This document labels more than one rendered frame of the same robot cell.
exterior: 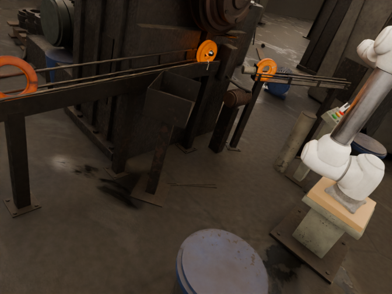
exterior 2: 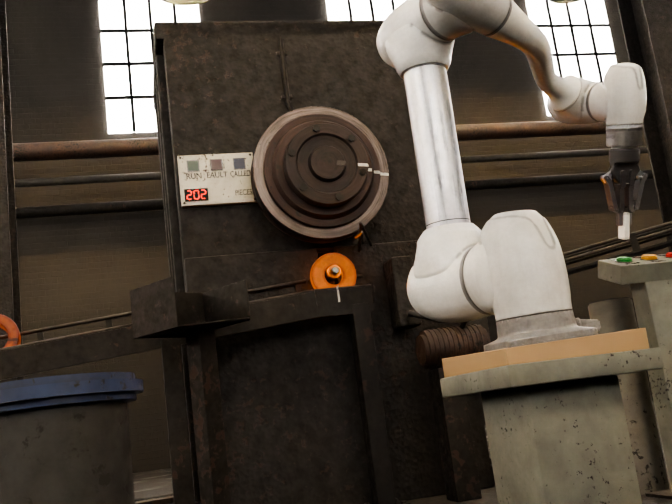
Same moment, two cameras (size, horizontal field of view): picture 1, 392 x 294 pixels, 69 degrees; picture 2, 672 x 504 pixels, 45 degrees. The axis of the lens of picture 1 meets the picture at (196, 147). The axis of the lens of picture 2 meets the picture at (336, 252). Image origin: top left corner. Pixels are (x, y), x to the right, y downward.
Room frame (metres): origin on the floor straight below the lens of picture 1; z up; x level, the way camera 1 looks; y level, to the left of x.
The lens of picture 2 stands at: (-0.18, -1.66, 0.30)
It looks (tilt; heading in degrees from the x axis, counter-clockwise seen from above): 11 degrees up; 41
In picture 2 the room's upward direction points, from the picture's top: 7 degrees counter-clockwise
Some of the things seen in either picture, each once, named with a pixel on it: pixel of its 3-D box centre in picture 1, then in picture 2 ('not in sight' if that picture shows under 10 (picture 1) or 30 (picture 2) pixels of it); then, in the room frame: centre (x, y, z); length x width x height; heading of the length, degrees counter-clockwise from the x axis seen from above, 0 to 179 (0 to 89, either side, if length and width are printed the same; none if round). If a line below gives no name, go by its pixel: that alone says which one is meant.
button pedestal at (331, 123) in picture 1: (317, 147); (671, 369); (1.96, -0.87, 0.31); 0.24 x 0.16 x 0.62; 145
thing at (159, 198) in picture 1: (161, 146); (200, 411); (1.26, 0.18, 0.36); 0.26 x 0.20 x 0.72; 0
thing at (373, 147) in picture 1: (351, 163); not in sight; (2.09, -1.24, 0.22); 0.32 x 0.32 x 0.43
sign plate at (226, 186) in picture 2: not in sight; (217, 179); (1.59, 0.40, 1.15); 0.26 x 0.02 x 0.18; 145
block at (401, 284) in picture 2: (224, 62); (402, 293); (2.01, 0.00, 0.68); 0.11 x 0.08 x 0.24; 55
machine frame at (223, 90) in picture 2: (167, 10); (305, 266); (2.06, 0.48, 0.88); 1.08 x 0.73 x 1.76; 145
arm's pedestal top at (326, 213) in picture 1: (338, 204); (544, 373); (1.31, -0.86, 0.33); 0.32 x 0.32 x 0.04; 58
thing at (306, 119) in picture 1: (293, 143); (627, 393); (2.01, -0.72, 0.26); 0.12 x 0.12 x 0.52
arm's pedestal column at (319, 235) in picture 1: (322, 224); (560, 463); (1.31, -0.86, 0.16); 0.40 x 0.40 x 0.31; 58
